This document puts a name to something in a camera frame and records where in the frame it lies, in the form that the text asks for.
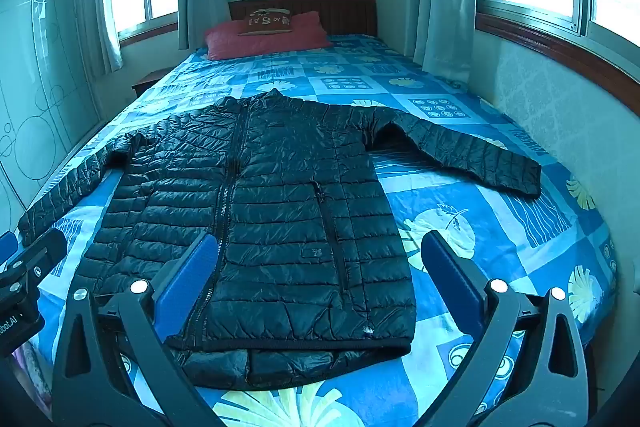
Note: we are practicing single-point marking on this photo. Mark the dark wooden headboard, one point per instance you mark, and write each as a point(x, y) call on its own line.
point(345, 14)

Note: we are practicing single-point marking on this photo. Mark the brown printed cushion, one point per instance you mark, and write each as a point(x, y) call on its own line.
point(265, 22)

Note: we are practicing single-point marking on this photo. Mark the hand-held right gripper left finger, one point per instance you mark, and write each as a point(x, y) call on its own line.
point(187, 287)

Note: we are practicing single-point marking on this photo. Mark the blue patterned bed sheet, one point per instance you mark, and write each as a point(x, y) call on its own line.
point(480, 227)

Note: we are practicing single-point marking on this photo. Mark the wardrobe with circle pattern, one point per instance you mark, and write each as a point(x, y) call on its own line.
point(40, 57)

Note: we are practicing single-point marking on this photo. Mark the wooden nightstand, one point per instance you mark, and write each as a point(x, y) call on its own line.
point(150, 82)

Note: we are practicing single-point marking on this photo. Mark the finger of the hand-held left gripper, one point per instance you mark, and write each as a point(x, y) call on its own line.
point(5, 247)
point(47, 249)

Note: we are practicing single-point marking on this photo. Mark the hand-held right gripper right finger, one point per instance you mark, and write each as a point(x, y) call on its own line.
point(452, 277)

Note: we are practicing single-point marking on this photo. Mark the wooden window sill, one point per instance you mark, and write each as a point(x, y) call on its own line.
point(560, 49)
point(150, 34)

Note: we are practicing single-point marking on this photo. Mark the black quilted puffer jacket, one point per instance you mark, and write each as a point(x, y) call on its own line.
point(280, 217)

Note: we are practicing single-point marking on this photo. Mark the red pillow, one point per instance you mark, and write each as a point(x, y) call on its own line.
point(280, 42)

